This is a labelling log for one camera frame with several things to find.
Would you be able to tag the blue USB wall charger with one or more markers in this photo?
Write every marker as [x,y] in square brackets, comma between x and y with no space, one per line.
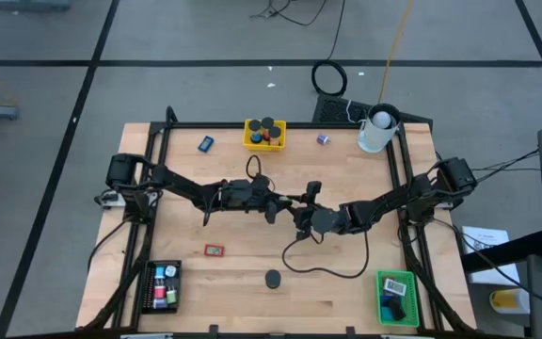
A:
[159,272]

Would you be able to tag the yellow plastic basket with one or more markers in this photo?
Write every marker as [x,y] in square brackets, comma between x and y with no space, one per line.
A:
[264,148]

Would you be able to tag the pink USB wall charger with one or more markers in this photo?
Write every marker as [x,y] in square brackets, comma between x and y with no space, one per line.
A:
[159,292]

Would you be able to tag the red digital timer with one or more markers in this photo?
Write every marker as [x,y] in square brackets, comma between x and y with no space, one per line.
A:
[214,250]

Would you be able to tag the black plastic basket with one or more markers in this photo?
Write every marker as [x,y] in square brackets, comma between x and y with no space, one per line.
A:
[146,287]

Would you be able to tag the black perforated panel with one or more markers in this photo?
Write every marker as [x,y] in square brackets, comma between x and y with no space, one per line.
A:
[337,110]

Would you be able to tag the white cup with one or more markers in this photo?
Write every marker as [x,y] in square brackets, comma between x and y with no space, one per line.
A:
[374,136]

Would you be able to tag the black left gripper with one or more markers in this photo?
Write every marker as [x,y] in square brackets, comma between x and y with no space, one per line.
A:
[261,195]

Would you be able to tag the small silver clamp box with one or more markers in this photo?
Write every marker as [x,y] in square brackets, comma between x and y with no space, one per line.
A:
[111,201]

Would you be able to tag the white paper booklet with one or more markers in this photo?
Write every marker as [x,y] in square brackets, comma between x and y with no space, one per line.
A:
[485,235]

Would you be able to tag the large hourglass white sand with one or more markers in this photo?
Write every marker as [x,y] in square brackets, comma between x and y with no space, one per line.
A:
[272,279]

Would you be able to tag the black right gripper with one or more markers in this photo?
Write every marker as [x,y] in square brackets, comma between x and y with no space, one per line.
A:
[311,219]

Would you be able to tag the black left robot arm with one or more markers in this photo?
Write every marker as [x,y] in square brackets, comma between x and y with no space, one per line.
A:
[181,186]

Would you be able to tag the yellow and white bottle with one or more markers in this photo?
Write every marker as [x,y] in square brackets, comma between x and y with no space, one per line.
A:
[506,300]

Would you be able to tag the green plastic basket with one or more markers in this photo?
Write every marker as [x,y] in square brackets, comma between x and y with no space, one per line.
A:
[412,306]

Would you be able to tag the small black-capped hourglass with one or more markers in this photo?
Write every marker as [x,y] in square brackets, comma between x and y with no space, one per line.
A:
[254,125]
[275,132]

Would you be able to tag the black metal table frame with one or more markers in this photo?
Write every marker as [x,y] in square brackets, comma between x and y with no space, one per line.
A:
[299,126]

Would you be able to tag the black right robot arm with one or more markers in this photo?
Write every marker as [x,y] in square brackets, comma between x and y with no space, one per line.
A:
[384,207]

